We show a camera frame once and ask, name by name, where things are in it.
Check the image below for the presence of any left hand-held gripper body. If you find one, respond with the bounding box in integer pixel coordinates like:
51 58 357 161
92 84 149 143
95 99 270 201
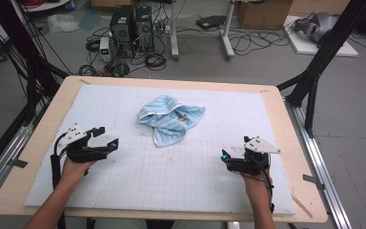
58 123 109 164

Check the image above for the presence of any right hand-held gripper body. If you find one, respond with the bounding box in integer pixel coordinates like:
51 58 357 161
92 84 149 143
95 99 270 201
230 136 281 177

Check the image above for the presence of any light blue striped towel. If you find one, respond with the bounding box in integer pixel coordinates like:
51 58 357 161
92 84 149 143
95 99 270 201
136 94 207 148

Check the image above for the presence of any person's left hand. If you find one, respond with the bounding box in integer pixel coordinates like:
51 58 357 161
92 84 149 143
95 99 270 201
60 156 97 189

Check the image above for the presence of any person's right hand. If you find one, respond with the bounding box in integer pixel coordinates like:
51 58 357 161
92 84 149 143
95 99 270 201
241 170 274 206

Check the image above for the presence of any white foam mat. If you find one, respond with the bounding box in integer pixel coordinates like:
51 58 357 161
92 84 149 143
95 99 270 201
23 84 296 216

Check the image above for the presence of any thin wooden strip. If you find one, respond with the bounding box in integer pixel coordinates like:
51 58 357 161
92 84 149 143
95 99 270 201
290 194 314 219

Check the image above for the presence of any white power supply box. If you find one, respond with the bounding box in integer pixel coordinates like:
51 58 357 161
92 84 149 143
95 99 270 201
99 36 112 63

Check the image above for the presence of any wide black computer tower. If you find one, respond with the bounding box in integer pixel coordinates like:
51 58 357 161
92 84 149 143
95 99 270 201
109 4 136 59

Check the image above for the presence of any white floor board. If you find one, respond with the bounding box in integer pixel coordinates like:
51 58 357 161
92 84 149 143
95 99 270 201
282 14 359 58

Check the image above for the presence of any white desk leg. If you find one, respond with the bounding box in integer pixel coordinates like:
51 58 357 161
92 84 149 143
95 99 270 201
220 0 236 60
170 0 180 61

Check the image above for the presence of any narrow black computer tower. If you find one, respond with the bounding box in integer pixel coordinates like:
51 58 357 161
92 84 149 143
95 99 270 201
134 5 155 53

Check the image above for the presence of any clear plastic bag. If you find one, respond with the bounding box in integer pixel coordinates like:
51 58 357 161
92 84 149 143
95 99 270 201
47 12 80 34

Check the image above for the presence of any black flat device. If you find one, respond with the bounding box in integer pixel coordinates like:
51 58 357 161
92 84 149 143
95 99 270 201
195 14 227 31

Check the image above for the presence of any large cardboard box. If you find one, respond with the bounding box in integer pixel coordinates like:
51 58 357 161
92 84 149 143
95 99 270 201
237 0 295 31

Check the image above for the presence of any grey headset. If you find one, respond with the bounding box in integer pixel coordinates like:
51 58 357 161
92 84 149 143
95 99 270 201
294 11 339 44

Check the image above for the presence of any right hand-held gripper black cable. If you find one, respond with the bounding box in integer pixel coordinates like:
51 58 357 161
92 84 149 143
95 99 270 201
254 157 275 215

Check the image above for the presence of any aluminium rail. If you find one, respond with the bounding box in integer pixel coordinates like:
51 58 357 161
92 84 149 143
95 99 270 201
0 123 34 208
285 101 354 229

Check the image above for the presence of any coiled black cable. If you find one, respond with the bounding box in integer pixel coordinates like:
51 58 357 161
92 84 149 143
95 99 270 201
144 52 168 72

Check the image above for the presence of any black metal frame stand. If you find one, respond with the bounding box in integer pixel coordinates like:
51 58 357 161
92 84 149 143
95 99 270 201
0 0 71 179
275 0 366 138

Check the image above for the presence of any tangle of black floor cables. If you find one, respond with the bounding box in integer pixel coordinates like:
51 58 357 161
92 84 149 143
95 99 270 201
228 27 295 56

